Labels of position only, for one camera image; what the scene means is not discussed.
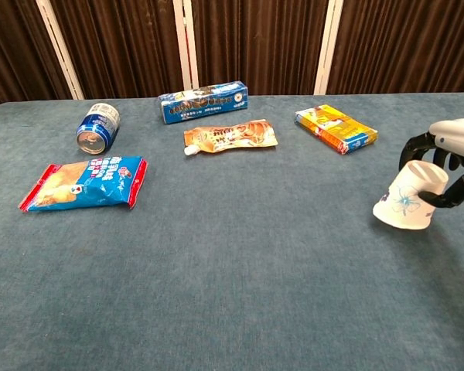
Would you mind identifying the yellow snack box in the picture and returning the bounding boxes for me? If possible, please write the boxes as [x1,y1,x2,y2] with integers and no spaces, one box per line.
[295,104,379,155]

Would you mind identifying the blue and silver drink can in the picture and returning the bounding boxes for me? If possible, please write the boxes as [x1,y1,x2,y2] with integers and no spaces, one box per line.
[75,102,121,155]

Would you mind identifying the blue-green table cloth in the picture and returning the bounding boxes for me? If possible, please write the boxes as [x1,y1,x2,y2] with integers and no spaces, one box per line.
[0,90,464,371]

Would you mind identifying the dark brown curtain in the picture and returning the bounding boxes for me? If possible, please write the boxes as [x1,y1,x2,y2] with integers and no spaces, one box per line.
[0,0,464,111]

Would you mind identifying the white partition frame post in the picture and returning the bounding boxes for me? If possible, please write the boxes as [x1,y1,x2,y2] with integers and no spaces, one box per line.
[313,0,345,96]
[172,0,200,91]
[36,0,85,101]

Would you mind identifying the white paper cup blue flower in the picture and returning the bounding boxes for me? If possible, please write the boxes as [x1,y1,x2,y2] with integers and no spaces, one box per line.
[372,160,449,231]

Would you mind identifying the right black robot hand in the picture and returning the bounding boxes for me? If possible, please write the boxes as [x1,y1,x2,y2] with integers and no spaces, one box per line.
[398,117,464,209]

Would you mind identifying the orange spouted drink pouch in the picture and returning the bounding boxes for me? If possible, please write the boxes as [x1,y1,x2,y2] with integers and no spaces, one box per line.
[183,118,279,156]

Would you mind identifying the blue chip bag red edges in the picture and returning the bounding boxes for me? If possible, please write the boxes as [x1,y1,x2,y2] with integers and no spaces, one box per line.
[18,155,148,213]

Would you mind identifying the blue cookie box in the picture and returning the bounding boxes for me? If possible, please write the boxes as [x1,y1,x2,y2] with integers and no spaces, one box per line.
[157,80,250,125]

